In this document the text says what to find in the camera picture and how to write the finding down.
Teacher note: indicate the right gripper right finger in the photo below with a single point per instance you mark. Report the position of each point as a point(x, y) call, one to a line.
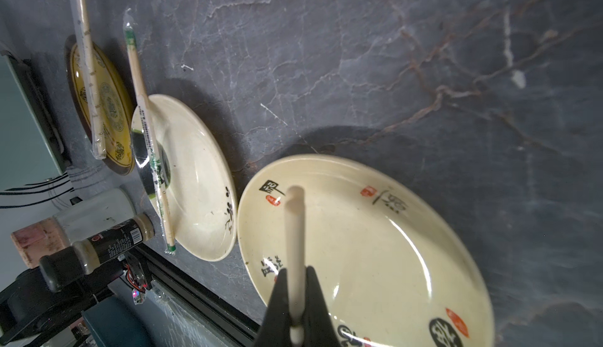
point(317, 326)

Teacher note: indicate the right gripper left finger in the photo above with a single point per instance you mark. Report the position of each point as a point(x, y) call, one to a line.
point(274, 331)

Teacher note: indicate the bamboo chopsticks pair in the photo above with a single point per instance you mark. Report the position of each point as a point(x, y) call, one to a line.
point(295, 234)

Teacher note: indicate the chopsticks green tip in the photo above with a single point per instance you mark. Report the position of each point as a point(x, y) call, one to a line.
point(153, 148)

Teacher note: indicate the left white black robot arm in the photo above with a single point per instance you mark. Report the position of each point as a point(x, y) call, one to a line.
point(30, 309)

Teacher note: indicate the teal tray of chopsticks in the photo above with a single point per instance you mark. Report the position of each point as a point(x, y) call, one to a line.
point(112, 324)

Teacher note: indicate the wrapped chopsticks on yellow plate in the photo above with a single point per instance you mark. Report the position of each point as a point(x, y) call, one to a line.
point(89, 76)

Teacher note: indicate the cream plate red black marks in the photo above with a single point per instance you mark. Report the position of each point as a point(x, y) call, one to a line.
point(391, 270)

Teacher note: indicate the cream plate with flower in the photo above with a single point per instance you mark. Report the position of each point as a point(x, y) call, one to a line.
point(200, 190)

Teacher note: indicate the black lid spice bottle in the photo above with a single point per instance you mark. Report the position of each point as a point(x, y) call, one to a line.
point(83, 257)

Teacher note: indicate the pink lid jar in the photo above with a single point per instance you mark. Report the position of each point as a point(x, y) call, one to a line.
point(78, 222)

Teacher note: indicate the yellow patterned plate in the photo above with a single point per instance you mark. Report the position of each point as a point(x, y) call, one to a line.
point(117, 106)

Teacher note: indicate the mint green toaster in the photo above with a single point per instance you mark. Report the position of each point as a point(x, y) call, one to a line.
point(31, 149)

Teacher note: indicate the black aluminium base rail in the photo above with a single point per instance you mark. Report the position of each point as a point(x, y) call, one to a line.
point(236, 326)

